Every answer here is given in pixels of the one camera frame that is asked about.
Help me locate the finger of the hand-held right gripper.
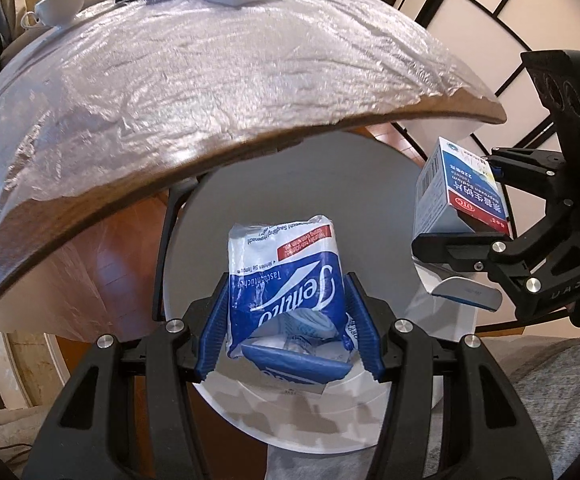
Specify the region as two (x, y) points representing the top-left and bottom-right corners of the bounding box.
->
(486, 146), (569, 202)
(411, 205), (580, 320)

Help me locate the grey rug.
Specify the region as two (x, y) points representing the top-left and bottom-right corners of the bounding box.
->
(0, 332), (580, 480)

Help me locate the white medicine box with barcode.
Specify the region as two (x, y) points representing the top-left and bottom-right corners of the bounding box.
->
(412, 136), (513, 241)

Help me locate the white cup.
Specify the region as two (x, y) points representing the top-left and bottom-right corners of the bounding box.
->
(20, 0), (87, 28)

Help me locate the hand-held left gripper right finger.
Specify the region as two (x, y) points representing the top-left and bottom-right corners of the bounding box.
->
(342, 272), (555, 480)

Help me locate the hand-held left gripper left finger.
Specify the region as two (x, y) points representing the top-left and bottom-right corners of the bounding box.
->
(22, 272), (231, 480)

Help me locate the white round trash bin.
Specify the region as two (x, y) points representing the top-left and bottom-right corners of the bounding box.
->
(162, 130), (475, 453)

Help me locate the white paper screen door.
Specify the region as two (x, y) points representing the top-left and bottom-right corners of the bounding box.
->
(390, 0), (580, 161)

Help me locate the plastic-covered wooden table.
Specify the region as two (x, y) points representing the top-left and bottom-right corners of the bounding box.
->
(0, 0), (493, 281)

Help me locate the grey-brown sofa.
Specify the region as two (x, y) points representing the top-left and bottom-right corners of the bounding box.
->
(0, 0), (328, 68)

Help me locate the blue white tissue packet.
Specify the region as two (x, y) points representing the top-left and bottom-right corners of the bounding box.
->
(226, 215), (355, 386)

